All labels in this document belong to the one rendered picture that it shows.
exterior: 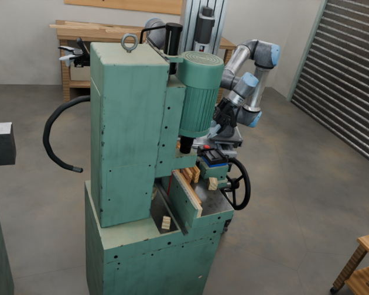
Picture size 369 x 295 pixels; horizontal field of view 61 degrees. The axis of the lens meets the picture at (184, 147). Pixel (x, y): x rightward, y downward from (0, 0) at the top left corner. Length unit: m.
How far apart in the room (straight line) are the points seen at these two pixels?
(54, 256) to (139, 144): 1.37
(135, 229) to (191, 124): 0.52
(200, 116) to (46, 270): 1.50
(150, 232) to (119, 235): 0.13
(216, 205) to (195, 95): 0.52
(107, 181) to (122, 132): 0.22
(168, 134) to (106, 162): 0.27
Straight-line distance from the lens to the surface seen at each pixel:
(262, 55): 1.92
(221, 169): 1.60
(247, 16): 5.15
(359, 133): 4.52
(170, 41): 1.15
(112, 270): 1.47
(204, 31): 1.97
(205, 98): 1.23
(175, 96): 1.18
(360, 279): 2.56
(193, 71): 1.18
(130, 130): 1.14
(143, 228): 1.43
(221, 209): 1.44
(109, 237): 1.39
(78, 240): 2.44
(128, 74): 1.04
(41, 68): 4.62
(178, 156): 1.40
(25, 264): 2.37
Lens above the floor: 1.85
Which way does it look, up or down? 32 degrees down
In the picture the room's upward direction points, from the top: 11 degrees clockwise
